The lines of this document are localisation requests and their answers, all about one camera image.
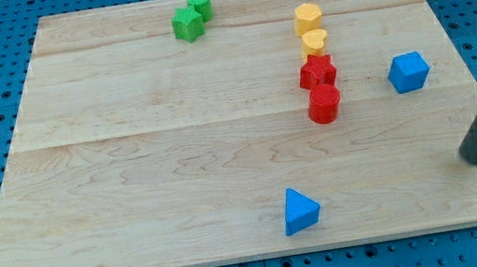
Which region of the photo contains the blue cube block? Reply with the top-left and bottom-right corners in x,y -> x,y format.
388,52 -> 431,94

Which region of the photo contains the green cylinder block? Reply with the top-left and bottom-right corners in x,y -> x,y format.
186,0 -> 215,23

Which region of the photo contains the yellow heart block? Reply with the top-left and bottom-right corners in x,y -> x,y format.
301,28 -> 328,61

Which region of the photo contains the green star block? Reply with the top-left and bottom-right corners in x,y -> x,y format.
171,7 -> 205,43

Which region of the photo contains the yellow hexagon block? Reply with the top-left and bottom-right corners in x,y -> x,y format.
293,3 -> 322,37

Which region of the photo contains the red cylinder block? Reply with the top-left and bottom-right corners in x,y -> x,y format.
308,83 -> 341,125

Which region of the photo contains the blue triangle block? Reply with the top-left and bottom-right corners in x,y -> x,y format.
284,188 -> 320,236

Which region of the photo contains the red star block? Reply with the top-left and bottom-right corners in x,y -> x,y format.
299,54 -> 337,90

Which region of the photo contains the wooden board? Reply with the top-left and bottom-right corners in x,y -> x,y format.
0,0 -> 477,267

